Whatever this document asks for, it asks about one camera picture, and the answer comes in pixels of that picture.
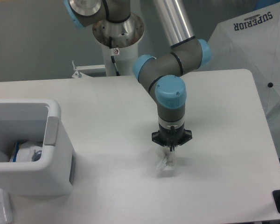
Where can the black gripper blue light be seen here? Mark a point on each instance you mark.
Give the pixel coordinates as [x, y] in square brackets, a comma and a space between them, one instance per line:
[171, 137]

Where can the clear plastic wrapper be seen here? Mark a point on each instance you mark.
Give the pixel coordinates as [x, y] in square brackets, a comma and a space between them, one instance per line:
[166, 162]

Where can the white plastic bag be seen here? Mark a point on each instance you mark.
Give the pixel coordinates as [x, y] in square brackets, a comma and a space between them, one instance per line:
[27, 150]

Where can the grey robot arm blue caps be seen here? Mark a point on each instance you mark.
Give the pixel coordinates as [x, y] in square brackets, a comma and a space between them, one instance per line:
[161, 77]

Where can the white trash can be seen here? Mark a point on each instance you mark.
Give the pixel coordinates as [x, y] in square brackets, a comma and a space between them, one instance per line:
[36, 154]

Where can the white umbrella with lettering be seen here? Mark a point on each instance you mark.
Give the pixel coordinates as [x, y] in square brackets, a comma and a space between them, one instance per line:
[252, 42]

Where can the blue yellow package in bin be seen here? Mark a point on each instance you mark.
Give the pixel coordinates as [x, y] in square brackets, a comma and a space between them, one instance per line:
[15, 150]

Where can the white patterned packet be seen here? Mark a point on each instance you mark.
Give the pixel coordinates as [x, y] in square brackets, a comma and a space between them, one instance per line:
[6, 211]

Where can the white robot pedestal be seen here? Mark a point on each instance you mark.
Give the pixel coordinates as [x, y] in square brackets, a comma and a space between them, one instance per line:
[119, 44]

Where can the white pedestal base brackets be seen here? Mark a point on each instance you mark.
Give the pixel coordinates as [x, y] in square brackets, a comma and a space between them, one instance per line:
[88, 71]

